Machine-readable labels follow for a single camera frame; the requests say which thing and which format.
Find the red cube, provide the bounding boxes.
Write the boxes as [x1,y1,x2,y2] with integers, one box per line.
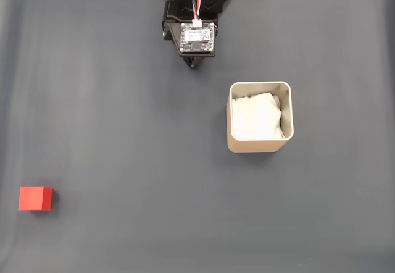
[17,186,53,212]

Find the beige square box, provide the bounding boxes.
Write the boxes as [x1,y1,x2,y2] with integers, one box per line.
[226,80,294,154]

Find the white crumpled tissue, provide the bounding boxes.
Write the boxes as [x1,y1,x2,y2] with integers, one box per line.
[231,91,285,140]

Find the camera circuit board on mount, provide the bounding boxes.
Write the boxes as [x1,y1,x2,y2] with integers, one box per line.
[178,21,216,58]

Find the multicoloured camera cable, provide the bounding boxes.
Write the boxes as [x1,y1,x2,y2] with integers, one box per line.
[189,0,205,28]

